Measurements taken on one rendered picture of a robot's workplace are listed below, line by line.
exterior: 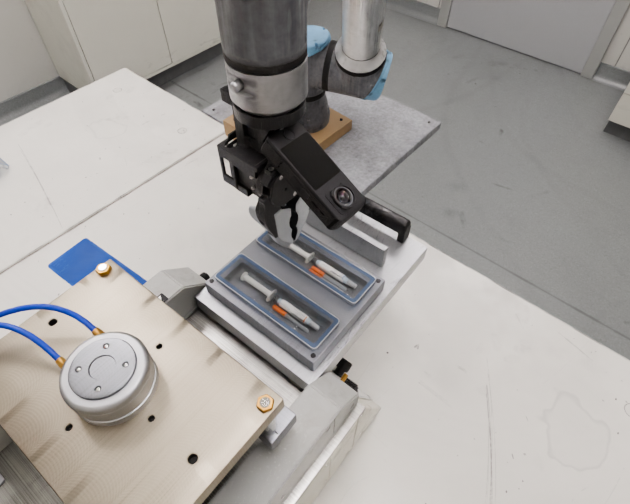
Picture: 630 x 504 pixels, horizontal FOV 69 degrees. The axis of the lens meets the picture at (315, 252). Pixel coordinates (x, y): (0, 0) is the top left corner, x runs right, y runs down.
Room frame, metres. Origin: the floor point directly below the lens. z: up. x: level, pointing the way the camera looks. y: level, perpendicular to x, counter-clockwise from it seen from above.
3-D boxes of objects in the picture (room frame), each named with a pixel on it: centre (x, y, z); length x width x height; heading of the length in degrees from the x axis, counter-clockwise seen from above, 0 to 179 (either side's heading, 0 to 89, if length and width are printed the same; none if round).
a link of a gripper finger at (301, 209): (0.41, 0.04, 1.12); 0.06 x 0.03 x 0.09; 50
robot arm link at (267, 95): (0.40, 0.05, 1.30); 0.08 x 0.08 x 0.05
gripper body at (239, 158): (0.40, 0.05, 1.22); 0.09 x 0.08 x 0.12; 50
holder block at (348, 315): (0.38, 0.03, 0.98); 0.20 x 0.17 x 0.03; 51
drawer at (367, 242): (0.42, 0.00, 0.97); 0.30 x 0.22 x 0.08; 141
